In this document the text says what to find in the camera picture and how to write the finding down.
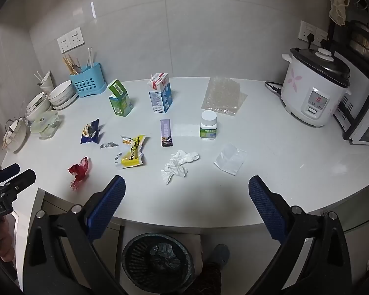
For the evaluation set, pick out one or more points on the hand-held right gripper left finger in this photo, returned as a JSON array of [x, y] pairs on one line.
[[106, 209]]

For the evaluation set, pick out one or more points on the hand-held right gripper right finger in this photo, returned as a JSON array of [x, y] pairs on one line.
[[267, 209]]

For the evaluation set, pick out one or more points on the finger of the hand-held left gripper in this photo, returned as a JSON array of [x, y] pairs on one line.
[[9, 169], [23, 179]]

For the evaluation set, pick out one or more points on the red mesh net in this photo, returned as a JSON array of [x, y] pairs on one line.
[[79, 170]]

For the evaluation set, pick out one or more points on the small clear wrapper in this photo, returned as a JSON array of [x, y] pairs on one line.
[[117, 157]]

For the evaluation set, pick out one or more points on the black mesh trash basket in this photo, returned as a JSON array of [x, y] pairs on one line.
[[135, 258]]

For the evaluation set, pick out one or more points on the yellow snack wrapper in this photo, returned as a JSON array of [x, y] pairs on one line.
[[132, 156]]

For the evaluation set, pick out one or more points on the clear plastic bag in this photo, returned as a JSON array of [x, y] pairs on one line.
[[230, 159]]

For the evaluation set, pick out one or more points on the small silver wrapper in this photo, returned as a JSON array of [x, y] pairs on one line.
[[109, 145]]

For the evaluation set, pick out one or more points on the blue snack wrapper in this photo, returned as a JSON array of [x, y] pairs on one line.
[[90, 132]]

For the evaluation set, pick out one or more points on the white tissue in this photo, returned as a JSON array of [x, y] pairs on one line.
[[178, 163]]

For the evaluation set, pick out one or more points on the purple coffee sachet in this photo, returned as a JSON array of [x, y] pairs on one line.
[[166, 132]]

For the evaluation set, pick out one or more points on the white pill bottle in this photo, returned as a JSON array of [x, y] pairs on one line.
[[208, 126]]

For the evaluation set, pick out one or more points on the green medicine box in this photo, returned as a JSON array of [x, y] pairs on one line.
[[120, 104]]

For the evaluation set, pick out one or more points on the bubble wrap bag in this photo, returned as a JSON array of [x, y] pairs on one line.
[[223, 95]]

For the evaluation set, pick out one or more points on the blue and white milk carton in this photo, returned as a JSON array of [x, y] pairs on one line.
[[160, 98]]

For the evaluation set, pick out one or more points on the person's left hand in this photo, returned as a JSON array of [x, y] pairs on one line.
[[1, 239]]

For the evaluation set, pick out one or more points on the patterned bowl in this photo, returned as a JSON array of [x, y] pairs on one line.
[[15, 135]]

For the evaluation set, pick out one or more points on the clear food container green lid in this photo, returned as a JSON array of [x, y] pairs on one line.
[[44, 124]]

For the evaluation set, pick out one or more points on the grey-blue slipper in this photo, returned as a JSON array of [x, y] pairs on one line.
[[219, 255]]

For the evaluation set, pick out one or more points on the white dark-rimmed bowl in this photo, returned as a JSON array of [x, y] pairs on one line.
[[61, 90], [38, 104]]

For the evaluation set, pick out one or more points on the crumpled dark plastic bag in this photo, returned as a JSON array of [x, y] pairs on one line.
[[164, 255]]

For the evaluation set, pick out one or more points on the person's patterned trouser leg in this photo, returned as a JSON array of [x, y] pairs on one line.
[[210, 279]]

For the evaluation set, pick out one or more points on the white cup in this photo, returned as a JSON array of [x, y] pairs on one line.
[[47, 83]]

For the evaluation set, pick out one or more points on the grey glass panel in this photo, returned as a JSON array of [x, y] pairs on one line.
[[362, 209]]

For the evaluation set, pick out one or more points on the blue utensil holder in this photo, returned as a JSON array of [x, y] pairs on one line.
[[87, 83]]

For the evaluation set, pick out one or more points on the bundle of wooden chopsticks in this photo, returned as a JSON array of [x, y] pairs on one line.
[[69, 64]]

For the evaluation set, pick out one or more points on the white flowered rice cooker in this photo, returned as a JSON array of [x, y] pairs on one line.
[[307, 92]]

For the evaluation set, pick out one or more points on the white chopstick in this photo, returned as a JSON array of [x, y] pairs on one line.
[[92, 57], [88, 58]]

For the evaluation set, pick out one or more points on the white toaster oven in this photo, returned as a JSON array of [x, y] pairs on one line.
[[362, 110]]

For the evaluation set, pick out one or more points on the black plug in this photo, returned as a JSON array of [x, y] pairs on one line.
[[309, 37]]

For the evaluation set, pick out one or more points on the steel pot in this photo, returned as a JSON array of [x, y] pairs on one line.
[[364, 41]]

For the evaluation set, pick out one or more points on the beige hanging cloth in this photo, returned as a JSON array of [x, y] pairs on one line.
[[338, 0]]

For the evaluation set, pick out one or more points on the white wall outlet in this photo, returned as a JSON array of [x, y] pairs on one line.
[[321, 37], [304, 29], [76, 37], [64, 43]]

